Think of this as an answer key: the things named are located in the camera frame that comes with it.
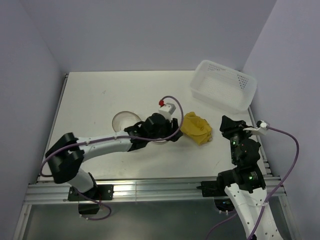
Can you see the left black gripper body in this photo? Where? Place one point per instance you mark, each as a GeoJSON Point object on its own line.
{"type": "Point", "coordinates": [166, 128]}

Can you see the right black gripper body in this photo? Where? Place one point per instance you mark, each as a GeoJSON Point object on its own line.
{"type": "Point", "coordinates": [234, 140]}

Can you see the yellow bra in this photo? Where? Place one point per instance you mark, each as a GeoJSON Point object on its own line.
{"type": "Point", "coordinates": [197, 128]}

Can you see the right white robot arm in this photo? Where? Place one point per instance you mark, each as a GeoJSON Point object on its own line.
{"type": "Point", "coordinates": [245, 184]}

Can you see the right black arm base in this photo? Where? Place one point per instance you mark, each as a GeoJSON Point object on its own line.
{"type": "Point", "coordinates": [212, 188]}

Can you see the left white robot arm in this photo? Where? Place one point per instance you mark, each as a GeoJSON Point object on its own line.
{"type": "Point", "coordinates": [67, 155]}

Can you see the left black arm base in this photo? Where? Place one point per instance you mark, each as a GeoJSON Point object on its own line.
{"type": "Point", "coordinates": [91, 202]}

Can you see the white plastic basket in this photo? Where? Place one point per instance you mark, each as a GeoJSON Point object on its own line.
{"type": "Point", "coordinates": [223, 87]}

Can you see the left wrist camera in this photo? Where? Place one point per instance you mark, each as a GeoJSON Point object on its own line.
{"type": "Point", "coordinates": [166, 109]}

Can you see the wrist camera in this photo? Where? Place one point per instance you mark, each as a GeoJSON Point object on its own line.
{"type": "Point", "coordinates": [166, 109]}
{"type": "Point", "coordinates": [260, 129]}

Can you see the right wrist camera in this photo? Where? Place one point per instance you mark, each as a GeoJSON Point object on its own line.
{"type": "Point", "coordinates": [260, 129]}

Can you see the aluminium rail frame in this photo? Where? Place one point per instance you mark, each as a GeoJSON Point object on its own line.
{"type": "Point", "coordinates": [158, 172]}

